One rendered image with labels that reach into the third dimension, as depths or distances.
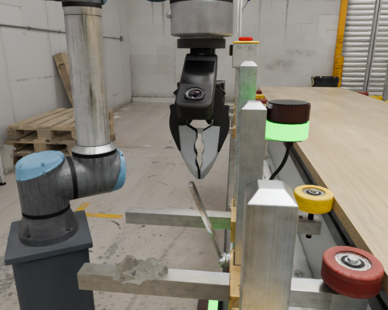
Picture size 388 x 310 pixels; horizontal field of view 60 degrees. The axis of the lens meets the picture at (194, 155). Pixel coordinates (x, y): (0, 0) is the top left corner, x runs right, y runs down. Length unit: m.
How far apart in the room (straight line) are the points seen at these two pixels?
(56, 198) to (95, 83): 0.39
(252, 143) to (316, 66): 7.92
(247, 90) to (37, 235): 0.81
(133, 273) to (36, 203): 0.67
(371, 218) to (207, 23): 0.46
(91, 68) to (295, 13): 7.41
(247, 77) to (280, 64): 7.54
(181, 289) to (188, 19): 0.39
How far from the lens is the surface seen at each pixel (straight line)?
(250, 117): 0.47
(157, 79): 8.42
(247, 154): 0.48
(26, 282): 1.24
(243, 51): 0.95
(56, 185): 1.14
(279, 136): 0.47
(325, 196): 0.75
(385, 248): 0.62
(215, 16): 0.48
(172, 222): 0.78
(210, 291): 0.55
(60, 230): 1.20
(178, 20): 0.49
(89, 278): 0.58
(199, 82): 0.44
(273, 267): 0.26
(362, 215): 0.71
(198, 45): 0.48
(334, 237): 0.81
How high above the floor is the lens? 1.19
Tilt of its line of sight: 17 degrees down
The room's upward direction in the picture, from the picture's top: straight up
